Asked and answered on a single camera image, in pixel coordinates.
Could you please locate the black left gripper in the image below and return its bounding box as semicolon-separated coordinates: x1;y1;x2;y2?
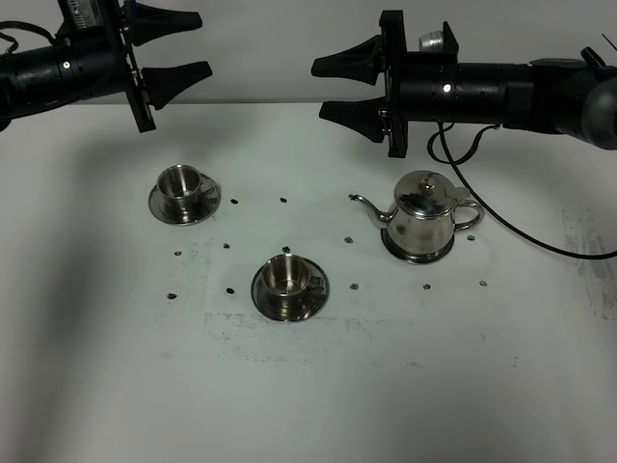
56;1;213;133

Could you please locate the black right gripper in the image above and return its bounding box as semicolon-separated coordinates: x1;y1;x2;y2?
310;11;458;157

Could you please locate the stainless steel teapot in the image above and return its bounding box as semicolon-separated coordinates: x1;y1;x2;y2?
349;170;485;264

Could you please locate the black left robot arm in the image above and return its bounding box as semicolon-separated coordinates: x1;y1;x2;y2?
1;1;212;132

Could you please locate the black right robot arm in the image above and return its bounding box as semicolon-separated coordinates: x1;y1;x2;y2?
311;11;616;158

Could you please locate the teapot steel saucer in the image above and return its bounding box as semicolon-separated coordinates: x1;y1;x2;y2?
380;229;457;265

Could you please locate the far steel teacup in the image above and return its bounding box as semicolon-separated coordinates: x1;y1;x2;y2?
156;164;215;215

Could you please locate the steel teacup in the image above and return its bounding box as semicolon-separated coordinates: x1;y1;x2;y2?
260;254;324;308
156;164;215;215

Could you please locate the far steel saucer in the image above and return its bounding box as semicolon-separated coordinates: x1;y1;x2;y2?
148;174;221;226

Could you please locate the near steel teacup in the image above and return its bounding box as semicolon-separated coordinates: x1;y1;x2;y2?
260;254;324;308

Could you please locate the near steel saucer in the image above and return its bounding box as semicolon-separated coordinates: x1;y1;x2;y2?
251;259;330;323

